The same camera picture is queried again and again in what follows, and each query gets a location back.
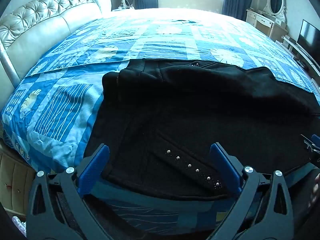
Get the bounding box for person's right hand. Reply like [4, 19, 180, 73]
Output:
[309, 174, 320, 208]

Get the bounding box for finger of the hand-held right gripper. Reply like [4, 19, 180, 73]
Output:
[300, 134, 320, 155]

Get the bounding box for black pants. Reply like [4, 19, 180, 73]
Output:
[84, 58, 320, 202]

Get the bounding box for white oval vanity mirror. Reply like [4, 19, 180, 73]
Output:
[265, 0, 287, 22]

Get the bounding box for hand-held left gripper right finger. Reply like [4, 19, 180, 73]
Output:
[209, 142, 294, 240]

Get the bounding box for cream dressing table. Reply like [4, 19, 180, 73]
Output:
[246, 9, 288, 40]

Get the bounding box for blue patterned bedsheet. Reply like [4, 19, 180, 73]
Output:
[1, 7, 320, 235]

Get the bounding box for white television stand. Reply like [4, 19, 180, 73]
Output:
[282, 35, 320, 78]

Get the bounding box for cream tufted leather headboard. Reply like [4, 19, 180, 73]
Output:
[0, 0, 112, 90]

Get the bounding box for beige nightstand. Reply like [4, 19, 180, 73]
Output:
[0, 145, 35, 220]

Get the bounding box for flat screen television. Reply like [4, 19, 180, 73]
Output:
[297, 19, 320, 55]

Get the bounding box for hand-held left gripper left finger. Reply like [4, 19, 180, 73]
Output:
[26, 144, 113, 240]

